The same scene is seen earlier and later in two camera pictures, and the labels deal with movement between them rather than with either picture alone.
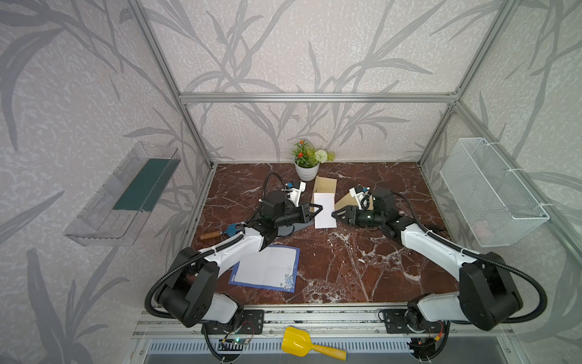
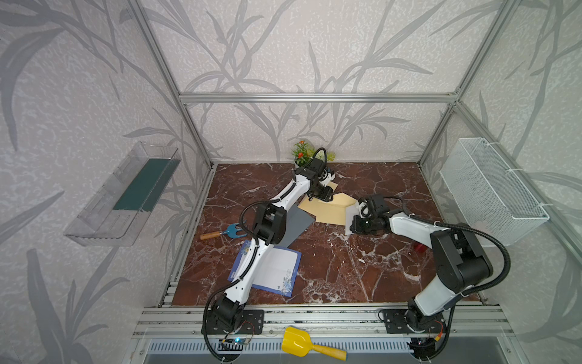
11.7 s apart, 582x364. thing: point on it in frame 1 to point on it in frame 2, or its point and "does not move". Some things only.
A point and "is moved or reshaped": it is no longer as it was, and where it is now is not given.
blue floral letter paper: [273, 268] does not move
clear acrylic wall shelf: [117, 211] does not move
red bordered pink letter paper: [325, 219] is moved or reshaped
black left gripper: [303, 213] to [326, 196]
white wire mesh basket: [495, 205] does not move
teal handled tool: [231, 230] does not move
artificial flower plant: [305, 157] does not move
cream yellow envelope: [349, 200] is moved or reshaped
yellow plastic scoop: [298, 343] does not move
